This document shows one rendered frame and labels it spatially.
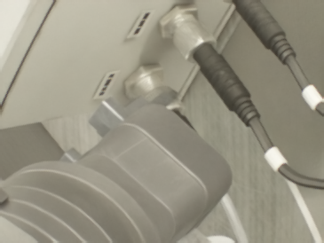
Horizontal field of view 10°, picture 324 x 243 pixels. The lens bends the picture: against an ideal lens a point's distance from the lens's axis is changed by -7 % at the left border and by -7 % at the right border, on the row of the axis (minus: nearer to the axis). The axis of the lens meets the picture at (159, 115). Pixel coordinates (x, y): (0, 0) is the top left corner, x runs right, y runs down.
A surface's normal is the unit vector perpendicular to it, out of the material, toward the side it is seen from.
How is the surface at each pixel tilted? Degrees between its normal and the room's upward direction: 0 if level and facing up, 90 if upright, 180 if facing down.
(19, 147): 35
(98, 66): 133
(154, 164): 51
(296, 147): 90
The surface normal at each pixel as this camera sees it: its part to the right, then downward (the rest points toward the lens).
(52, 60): 0.51, 0.73
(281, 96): -0.76, 0.14
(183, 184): 0.37, -0.55
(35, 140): 0.32, -0.77
